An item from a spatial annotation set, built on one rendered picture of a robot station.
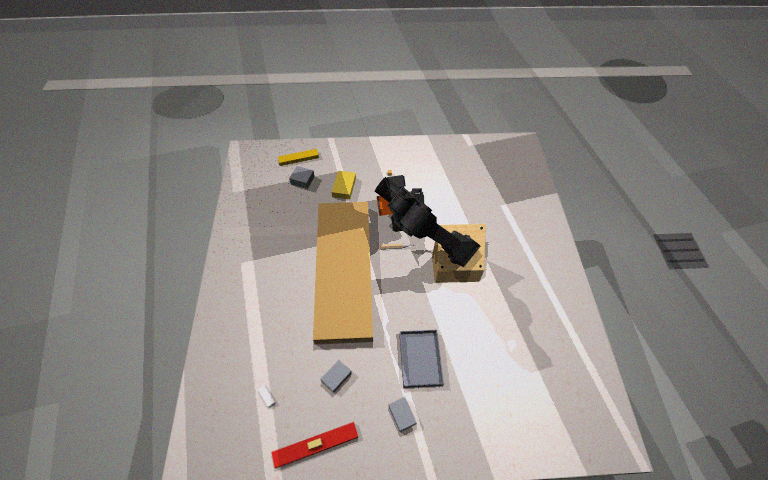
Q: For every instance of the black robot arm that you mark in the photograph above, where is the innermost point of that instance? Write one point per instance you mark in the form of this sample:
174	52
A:
413	217

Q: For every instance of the small white rectangular block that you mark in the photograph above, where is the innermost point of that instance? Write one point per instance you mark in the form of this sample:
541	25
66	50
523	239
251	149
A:
266	395

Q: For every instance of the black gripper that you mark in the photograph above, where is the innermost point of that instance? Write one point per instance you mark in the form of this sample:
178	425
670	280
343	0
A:
399	181

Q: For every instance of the tan wooden floor panel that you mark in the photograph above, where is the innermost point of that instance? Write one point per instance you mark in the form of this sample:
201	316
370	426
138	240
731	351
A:
343	301

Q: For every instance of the red flat bar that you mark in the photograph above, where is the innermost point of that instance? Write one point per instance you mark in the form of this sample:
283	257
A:
314	445

